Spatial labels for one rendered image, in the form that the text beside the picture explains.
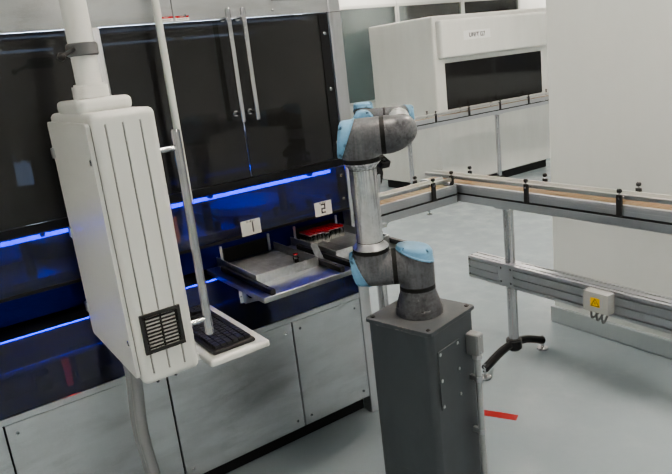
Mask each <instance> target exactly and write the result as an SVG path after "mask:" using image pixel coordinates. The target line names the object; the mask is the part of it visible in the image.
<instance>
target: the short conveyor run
mask: <svg viewBox="0 0 672 474"><path fill-rule="evenodd" d="M413 179H414V181H413V184H412V185H408V186H404V187H400V188H396V189H393V190H389V191H385V192H381V193H379V199H380V209H381V220H382V222H386V223H389V222H392V221H395V220H399V219H402V218H405V217H409V216H412V215H416V214H419V213H422V212H426V211H429V210H433V209H436V208H439V207H443V206H446V205H450V204H453V203H456V202H458V194H457V186H456V185H443V184H444V183H447V182H451V181H452V180H451V178H447V179H443V177H439V178H435V179H434V178H431V180H427V181H423V182H419V183H417V180H416V179H417V176H413Z"/></svg>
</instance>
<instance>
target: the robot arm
mask: <svg viewBox="0 0 672 474"><path fill-rule="evenodd" d="M353 113H354V116H353V118H352V119H348V120H343V121H341V122H340V123H339V125H338V133H337V157H338V159H343V165H344V166H345V167H347V168H348V169H349V177H350V186H351V195H352V204H353V213H354V222H355V232H356V241H357V242H356V243H355V244H354V246H353V251H351V252H350V253H349V262H350V267H351V272H352V276H353V279H354V282H355V283H356V285H357V286H359V287H372V286H382V285H394V284H399V285H400V293H399V297H398V301H397V305H396V312H397V315H398V316H399V317H400V318H402V319H405V320H410V321H423V320H429V319H433V318H436V317H438V316H440V315H441V314H442V313H443V304H442V301H441V300H440V297H439V295H438V292H437V290H436V283H435V270H434V257H433V250H432V248H431V247H430V246H429V245H428V244H426V243H423V242H418V241H403V242H399V243H397V244H396V246H395V248H390V249H389V244H388V242H387V241H385V240H384V239H383V230H382V220H381V209H380V199H379V189H380V185H381V183H382V178H383V169H384V168H388V167H390V163H391V161H390V160H389V159H387V158H386V157H385V156H384V155H383V154H390V153H394V152H397V151H400V150H402V149H404V148H405V147H407V146H408V145H409V144H411V143H412V142H413V140H414V139H415V137H416V135H417V125H416V122H415V117H414V108H413V105H405V104H404V105H400V106H390V107H381V108H373V104H372V102H370V101H366V102H358V103H354V104H353Z"/></svg>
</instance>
